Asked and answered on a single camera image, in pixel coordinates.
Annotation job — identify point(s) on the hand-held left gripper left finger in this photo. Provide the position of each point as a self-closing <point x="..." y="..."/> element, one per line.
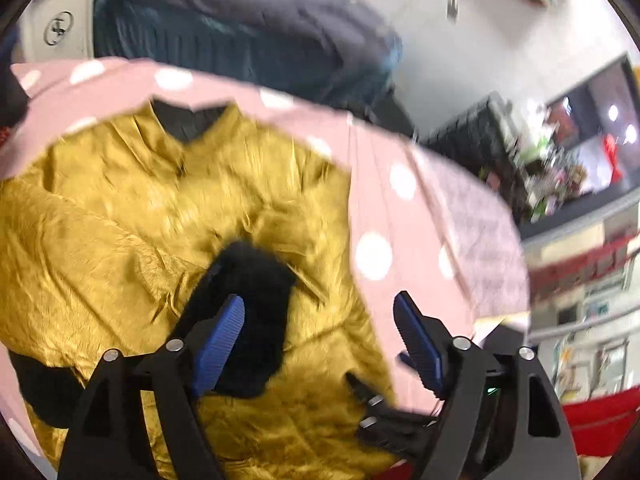
<point x="222" y="340"/>

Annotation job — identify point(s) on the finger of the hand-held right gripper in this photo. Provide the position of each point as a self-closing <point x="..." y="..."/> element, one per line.
<point x="385" y="422"/>
<point x="405" y="360"/>

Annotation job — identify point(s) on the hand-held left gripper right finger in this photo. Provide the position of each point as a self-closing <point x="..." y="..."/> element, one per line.
<point x="417" y="340"/>

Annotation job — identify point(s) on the gold satin garment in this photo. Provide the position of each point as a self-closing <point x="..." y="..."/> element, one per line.
<point x="100" y="240"/>

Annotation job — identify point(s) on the red cloth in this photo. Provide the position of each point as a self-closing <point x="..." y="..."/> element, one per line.
<point x="605" y="420"/>

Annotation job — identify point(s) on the pink polka dot blanket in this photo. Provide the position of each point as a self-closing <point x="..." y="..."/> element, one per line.
<point x="425" y="220"/>

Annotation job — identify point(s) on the glass display case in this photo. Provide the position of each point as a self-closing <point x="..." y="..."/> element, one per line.
<point x="590" y="300"/>

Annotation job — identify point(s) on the dark glass window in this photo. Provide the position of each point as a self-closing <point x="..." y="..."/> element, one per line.
<point x="595" y="125"/>

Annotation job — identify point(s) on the grey quilt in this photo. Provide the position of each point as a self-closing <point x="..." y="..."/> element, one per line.
<point x="240" y="20"/>

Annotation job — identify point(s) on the dark blue clothing pile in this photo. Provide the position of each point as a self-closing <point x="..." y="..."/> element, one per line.
<point x="10" y="95"/>

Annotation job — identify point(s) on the white box with round logo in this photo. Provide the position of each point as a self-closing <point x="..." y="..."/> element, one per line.
<point x="60" y="25"/>

